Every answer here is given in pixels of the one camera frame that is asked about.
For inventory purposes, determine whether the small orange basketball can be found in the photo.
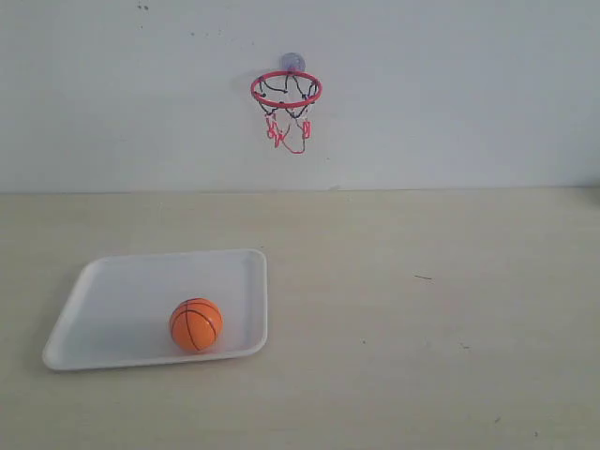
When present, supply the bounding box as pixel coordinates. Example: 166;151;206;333
169;298;224;353

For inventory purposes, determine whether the red mini basketball hoop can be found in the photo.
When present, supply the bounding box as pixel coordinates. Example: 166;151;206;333
249;69;323;155

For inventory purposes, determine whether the clear suction cup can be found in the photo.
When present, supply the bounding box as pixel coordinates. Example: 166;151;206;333
279;52;306;72

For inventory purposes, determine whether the white plastic tray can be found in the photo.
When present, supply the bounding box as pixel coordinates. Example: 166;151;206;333
42;248;268;371

